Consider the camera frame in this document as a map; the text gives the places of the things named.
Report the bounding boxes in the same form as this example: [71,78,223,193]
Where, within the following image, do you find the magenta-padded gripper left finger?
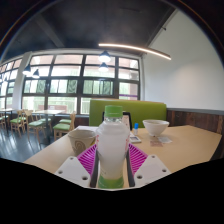
[54,143,100,189]

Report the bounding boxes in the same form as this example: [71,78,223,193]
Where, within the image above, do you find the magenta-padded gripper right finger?
[126,143,172,188]

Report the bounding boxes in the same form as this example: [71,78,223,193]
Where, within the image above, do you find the clear bottle with green cap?
[95,105,131,190]

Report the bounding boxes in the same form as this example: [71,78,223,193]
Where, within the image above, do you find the pinkish card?
[149,139,164,148]

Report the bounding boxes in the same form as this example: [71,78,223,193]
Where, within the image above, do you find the beige patterned paper cup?
[67,128,98,157]

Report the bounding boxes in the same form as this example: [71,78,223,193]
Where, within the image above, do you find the white card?
[158,135,173,145]

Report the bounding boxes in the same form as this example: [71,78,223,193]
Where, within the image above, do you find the small white flat device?
[129,134,143,144]

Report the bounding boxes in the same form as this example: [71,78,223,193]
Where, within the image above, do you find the white ceramic bowl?
[142,119,170,137]

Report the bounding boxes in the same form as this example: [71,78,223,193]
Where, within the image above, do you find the white paper sheet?
[77,125,100,133]

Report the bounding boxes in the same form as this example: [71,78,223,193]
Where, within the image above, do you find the green upholstered booth bench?
[88,98,168,128]

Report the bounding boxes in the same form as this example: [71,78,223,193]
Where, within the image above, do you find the green-seated wooden chairs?
[0,109,77,141]

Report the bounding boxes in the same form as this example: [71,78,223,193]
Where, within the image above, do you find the wooden dining table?
[34,109,66,134]

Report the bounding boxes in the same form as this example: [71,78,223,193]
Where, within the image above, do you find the hanging pendant lamps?
[22,49,112,80]

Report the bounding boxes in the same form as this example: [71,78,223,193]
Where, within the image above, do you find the long linear ceiling light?
[98,42,172,61]

